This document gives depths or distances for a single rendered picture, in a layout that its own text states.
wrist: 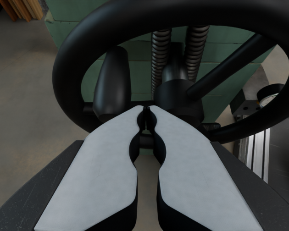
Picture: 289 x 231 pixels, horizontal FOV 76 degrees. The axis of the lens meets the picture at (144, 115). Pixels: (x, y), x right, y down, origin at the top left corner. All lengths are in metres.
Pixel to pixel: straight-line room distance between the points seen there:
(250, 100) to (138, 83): 0.29
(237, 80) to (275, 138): 0.59
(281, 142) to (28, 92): 1.46
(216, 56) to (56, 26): 0.32
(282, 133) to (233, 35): 0.87
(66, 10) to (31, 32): 1.48
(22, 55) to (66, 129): 0.73
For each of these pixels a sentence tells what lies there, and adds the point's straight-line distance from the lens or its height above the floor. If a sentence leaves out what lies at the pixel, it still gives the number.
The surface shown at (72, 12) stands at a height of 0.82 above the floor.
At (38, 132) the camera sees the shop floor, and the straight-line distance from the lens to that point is 1.24.
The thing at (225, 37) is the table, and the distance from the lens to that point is 0.28.
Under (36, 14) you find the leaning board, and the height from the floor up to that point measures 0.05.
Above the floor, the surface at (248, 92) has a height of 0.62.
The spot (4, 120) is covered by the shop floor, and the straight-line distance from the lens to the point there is 1.39.
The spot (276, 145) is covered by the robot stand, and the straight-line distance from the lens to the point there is 1.06.
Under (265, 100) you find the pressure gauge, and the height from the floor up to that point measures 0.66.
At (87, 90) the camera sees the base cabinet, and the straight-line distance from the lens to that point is 0.53.
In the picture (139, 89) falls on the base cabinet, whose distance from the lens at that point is 0.50.
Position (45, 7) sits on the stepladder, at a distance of 1.40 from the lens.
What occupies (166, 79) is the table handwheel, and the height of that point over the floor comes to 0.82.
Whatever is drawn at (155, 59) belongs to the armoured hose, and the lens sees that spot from 0.26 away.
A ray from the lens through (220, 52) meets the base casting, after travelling 0.43.
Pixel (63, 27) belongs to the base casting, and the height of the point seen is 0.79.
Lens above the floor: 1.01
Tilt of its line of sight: 62 degrees down
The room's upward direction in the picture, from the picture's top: 3 degrees clockwise
